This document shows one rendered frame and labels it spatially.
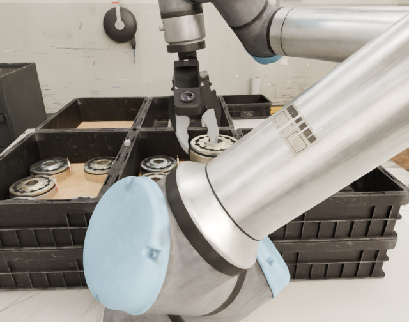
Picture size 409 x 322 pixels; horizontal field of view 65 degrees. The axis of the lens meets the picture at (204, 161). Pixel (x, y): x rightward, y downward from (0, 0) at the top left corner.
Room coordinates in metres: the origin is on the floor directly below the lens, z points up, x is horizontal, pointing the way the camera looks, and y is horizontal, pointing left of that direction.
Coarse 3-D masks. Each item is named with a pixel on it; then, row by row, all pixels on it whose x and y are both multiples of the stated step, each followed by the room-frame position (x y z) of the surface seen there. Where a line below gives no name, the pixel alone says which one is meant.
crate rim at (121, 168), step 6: (138, 132) 0.88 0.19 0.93; (144, 132) 0.89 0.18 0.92; (150, 132) 0.89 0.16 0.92; (156, 132) 0.89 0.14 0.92; (234, 132) 0.88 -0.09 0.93; (132, 138) 0.83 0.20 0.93; (132, 144) 0.79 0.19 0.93; (126, 150) 0.75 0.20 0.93; (126, 156) 0.72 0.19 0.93; (120, 162) 0.68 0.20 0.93; (126, 162) 0.68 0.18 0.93; (120, 168) 0.65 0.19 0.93; (114, 174) 0.62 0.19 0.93; (120, 174) 0.61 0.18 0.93; (114, 180) 0.59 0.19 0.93
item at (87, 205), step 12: (36, 132) 0.88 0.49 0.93; (48, 132) 0.88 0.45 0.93; (60, 132) 0.88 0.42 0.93; (72, 132) 0.88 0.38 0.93; (84, 132) 0.88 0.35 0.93; (96, 132) 0.89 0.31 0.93; (108, 132) 0.89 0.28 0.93; (120, 132) 0.89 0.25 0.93; (132, 132) 0.88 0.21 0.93; (0, 156) 0.71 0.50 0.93; (120, 156) 0.71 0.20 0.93; (108, 180) 0.59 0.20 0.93; (0, 204) 0.50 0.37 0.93; (12, 204) 0.50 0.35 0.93; (24, 204) 0.50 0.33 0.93; (36, 204) 0.50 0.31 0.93; (48, 204) 0.50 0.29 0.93; (60, 204) 0.50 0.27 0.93; (72, 204) 0.50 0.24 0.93; (84, 204) 0.51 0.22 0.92; (96, 204) 0.51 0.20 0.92
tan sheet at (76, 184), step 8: (72, 168) 0.85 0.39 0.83; (80, 168) 0.85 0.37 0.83; (72, 176) 0.79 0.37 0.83; (80, 176) 0.79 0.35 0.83; (64, 184) 0.75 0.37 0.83; (72, 184) 0.75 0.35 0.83; (80, 184) 0.75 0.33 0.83; (88, 184) 0.75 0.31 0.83; (96, 184) 0.75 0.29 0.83; (64, 192) 0.71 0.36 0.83; (72, 192) 0.71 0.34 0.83; (80, 192) 0.71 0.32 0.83; (88, 192) 0.71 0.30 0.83; (96, 192) 0.71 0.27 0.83
